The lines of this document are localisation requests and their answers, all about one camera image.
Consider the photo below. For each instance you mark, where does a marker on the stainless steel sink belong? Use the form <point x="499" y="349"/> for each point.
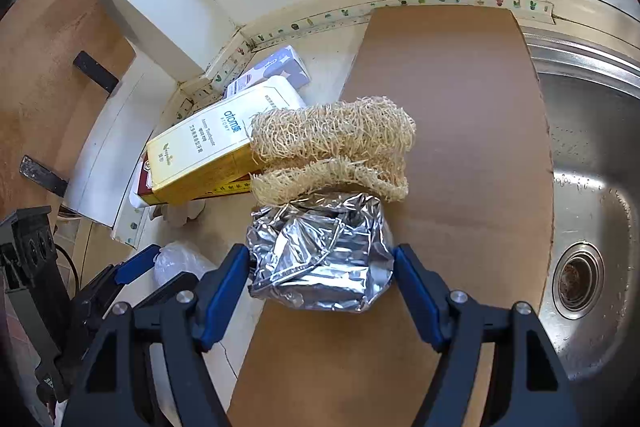
<point x="590" y="147"/>

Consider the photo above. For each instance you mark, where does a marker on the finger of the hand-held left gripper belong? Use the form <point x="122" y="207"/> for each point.
<point x="135" y="264"/>

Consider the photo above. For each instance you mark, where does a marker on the silver foil bag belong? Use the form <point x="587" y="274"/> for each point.
<point x="320" y="252"/>

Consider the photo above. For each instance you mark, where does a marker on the brown cardboard sheet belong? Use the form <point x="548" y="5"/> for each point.
<point x="450" y="82"/>

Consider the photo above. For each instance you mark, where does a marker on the black board bracket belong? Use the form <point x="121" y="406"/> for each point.
<point x="42" y="176"/>
<point x="95" y="71"/>

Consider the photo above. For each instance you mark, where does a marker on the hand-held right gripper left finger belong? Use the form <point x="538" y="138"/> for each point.
<point x="220" y="297"/>

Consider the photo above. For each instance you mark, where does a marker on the yellow white carton box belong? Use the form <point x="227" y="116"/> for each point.
<point x="210" y="147"/>

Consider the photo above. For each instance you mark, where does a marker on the wooden cutting board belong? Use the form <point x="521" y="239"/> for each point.
<point x="50" y="82"/>

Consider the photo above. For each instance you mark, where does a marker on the purple white carton box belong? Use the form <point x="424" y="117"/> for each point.
<point x="280" y="67"/>

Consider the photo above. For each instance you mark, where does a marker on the white crumpled plastic bag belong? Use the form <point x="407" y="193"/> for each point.
<point x="175" y="259"/>

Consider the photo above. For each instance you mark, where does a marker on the gold red box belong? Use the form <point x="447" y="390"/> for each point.
<point x="145" y="182"/>

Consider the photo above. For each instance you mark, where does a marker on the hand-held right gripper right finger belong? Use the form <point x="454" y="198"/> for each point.
<point x="420" y="297"/>

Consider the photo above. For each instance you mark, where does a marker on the dried loofah sponge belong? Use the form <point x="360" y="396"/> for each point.
<point x="330" y="132"/>

